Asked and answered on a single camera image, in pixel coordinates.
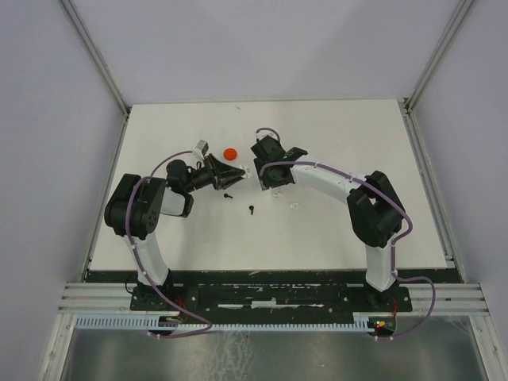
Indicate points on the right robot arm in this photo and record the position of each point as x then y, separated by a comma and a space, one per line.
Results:
376, 213

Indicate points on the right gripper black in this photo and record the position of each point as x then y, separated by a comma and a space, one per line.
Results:
267, 181

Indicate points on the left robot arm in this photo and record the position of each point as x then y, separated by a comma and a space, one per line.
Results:
136, 204

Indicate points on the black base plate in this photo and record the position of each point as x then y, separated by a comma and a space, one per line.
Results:
341, 297

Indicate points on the right aluminium corner post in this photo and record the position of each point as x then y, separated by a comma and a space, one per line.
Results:
450, 32

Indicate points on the round white earbud case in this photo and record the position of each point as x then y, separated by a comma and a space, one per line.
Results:
247, 172

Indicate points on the round orange earbud case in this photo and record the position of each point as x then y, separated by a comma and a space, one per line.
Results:
230, 154

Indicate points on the aluminium frame rail front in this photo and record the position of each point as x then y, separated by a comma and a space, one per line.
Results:
464, 299

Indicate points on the left aluminium corner post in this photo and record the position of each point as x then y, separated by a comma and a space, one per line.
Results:
78, 24

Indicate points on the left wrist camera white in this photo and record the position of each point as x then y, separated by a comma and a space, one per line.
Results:
201, 148

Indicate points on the right controller board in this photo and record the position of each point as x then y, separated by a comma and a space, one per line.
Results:
384, 326

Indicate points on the aluminium corner post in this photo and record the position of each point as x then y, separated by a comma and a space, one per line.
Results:
450, 32
78, 24

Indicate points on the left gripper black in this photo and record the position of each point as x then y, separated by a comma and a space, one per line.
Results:
224, 175

